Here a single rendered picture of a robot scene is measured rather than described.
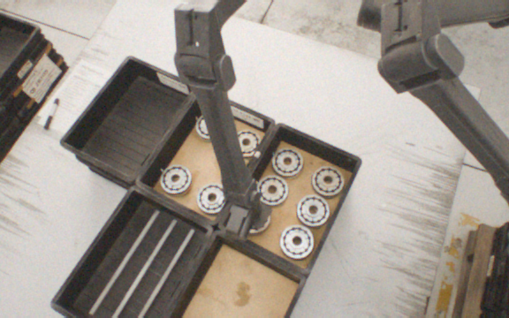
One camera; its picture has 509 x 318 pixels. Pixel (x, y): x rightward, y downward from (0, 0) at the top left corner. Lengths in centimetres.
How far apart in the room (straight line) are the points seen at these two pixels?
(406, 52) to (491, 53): 228
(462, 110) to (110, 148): 115
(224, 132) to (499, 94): 214
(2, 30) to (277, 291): 193
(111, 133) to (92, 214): 30
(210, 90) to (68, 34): 236
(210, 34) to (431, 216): 106
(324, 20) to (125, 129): 170
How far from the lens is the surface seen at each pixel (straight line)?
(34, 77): 237
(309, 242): 128
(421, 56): 66
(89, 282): 141
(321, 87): 169
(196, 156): 142
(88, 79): 188
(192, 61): 78
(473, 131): 77
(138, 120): 155
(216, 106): 82
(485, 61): 289
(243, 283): 129
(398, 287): 147
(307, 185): 136
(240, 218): 106
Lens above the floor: 211
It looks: 66 degrees down
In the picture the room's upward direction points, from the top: 7 degrees counter-clockwise
